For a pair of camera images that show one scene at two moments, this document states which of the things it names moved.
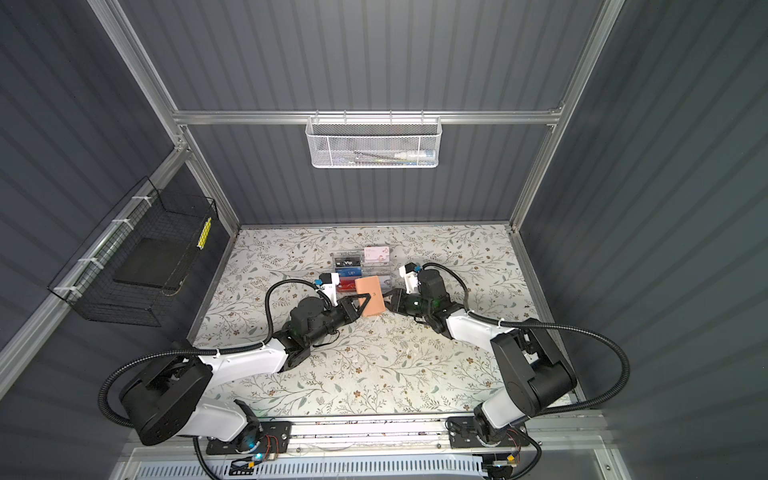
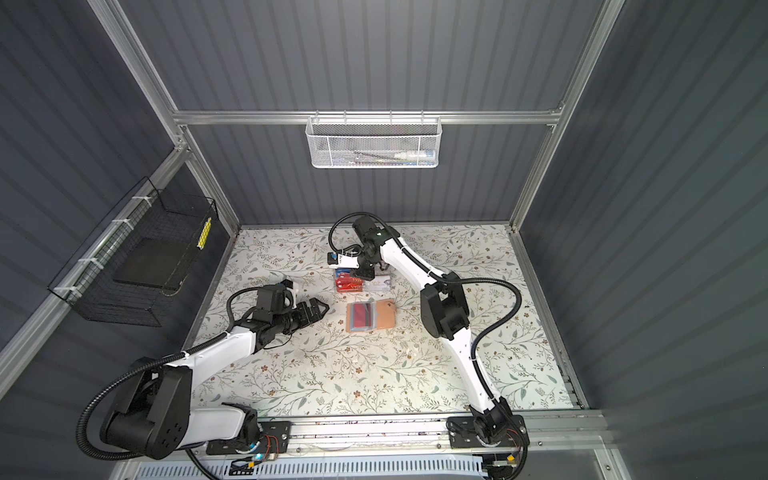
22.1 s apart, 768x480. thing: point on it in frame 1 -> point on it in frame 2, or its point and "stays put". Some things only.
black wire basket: [135, 266] stays put
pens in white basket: [400, 158] stays put
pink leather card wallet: [371, 285] -> [364, 317]
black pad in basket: [157, 262] stays put
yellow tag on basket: [204, 233] stays put
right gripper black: [396, 294] -> [365, 275]
